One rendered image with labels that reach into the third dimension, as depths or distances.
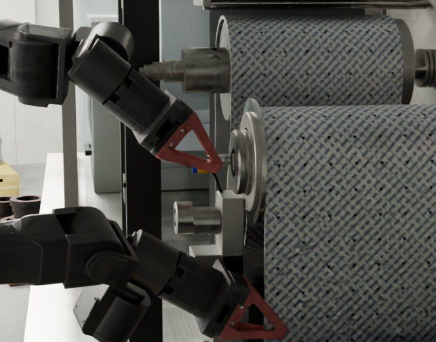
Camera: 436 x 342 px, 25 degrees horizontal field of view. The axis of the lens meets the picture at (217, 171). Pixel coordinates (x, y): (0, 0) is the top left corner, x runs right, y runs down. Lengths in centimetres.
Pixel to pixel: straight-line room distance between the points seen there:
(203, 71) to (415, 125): 34
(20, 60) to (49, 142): 724
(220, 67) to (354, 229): 34
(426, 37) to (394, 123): 42
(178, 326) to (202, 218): 50
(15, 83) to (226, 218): 29
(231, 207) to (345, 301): 17
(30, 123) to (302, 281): 723
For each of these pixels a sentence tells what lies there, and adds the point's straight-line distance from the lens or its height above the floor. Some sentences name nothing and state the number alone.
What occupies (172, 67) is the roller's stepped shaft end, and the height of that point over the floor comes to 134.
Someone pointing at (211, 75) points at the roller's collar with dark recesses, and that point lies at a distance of 135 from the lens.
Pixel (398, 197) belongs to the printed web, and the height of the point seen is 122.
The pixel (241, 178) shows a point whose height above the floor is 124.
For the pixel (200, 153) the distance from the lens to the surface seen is 213.
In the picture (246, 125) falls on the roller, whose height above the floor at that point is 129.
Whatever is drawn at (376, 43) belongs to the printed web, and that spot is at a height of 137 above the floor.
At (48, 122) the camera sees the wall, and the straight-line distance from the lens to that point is 833.
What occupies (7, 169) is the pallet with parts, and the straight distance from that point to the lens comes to 715.
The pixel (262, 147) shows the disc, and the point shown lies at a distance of 108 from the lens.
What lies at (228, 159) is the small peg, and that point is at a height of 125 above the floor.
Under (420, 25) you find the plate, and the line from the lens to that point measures 157.
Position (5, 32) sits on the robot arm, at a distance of 113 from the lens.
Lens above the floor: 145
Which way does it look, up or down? 11 degrees down
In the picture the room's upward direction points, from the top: straight up
